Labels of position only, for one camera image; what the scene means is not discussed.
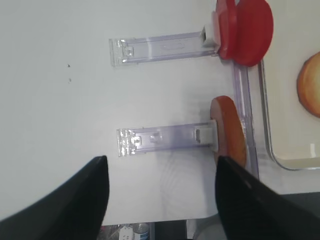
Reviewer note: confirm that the bread slice bun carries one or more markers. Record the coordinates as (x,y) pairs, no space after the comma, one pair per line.
(308,85)
(231,139)

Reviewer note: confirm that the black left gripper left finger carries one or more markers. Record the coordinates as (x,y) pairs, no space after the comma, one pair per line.
(74,211)

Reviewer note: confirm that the white serving tray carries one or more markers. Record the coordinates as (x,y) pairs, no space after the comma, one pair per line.
(293,134)

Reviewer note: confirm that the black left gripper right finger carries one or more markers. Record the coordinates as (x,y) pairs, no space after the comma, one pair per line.
(249,210)

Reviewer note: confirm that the plastic water bottle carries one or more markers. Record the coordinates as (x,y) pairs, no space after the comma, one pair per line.
(141,231)

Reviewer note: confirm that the clear acrylic pusher track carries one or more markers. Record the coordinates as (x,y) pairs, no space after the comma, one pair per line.
(133,141)
(162,48)

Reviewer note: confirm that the clear acrylic front rail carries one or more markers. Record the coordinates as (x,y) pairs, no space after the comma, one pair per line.
(243,105)

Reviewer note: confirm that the red tomato slice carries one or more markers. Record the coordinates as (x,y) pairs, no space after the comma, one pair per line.
(255,27)
(227,21)

